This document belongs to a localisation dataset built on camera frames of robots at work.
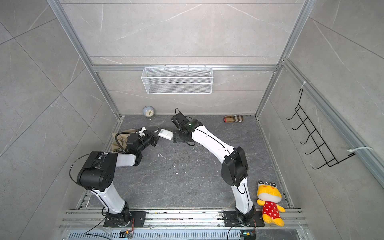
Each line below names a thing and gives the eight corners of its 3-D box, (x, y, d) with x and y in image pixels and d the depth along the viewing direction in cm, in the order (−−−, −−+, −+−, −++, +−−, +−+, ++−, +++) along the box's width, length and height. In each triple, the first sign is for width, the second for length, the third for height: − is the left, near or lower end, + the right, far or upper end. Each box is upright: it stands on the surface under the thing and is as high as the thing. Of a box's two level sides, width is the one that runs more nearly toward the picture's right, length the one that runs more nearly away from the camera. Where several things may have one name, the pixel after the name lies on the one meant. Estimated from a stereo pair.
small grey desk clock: (144, 118, 121) (141, 109, 114) (149, 112, 125) (146, 104, 118) (151, 121, 119) (148, 112, 112) (156, 115, 123) (154, 107, 116)
